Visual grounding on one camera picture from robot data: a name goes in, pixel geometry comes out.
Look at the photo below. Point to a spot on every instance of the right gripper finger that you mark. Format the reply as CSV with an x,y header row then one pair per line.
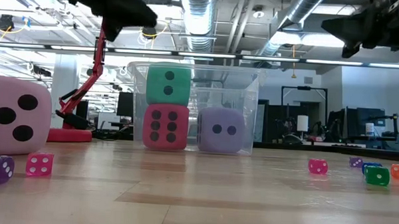
x,y
352,27
350,50

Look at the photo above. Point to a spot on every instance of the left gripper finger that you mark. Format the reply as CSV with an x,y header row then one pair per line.
x,y
112,30
130,10

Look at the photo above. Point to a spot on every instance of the teal foam die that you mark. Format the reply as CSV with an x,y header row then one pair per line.
x,y
157,84

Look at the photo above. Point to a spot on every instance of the clear plastic bin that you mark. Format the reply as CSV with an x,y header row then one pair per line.
x,y
250,94

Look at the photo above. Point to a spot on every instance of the pink foam die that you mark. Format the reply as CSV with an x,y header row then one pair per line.
x,y
36,119

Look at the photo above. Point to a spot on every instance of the red foam die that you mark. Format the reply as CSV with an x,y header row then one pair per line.
x,y
163,144

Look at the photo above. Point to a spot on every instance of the lavender foam die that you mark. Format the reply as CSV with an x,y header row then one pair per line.
x,y
221,142

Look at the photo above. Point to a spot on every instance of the black ceiling device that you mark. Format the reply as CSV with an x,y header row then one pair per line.
x,y
149,33

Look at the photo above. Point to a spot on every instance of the red desk lamp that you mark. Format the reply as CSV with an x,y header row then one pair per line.
x,y
98,65

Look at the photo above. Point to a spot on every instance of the yellow hanging tag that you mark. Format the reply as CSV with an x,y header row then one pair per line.
x,y
293,74

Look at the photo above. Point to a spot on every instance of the dark desk monitor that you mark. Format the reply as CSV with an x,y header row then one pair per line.
x,y
369,116

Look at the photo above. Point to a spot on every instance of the black computer monitor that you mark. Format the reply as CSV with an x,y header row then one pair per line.
x,y
124,103

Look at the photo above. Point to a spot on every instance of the white cup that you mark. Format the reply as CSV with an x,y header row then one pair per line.
x,y
369,129

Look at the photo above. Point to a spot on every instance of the long ceiling light bar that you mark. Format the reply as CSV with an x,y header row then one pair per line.
x,y
205,54

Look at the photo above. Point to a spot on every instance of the white cylinder lamp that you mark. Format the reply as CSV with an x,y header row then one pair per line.
x,y
302,123

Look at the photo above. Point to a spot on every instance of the small blue translucent die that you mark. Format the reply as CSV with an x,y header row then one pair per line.
x,y
370,164

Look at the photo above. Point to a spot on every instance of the small pink translucent die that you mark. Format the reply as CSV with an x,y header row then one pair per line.
x,y
318,166
39,164

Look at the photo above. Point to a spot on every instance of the small green translucent die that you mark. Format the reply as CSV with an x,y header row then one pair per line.
x,y
377,176

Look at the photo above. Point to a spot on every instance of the silver ceiling duct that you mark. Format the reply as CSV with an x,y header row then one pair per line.
x,y
299,9
199,19

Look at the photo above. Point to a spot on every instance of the black rectangular frame stand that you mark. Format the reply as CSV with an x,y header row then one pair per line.
x,y
305,88

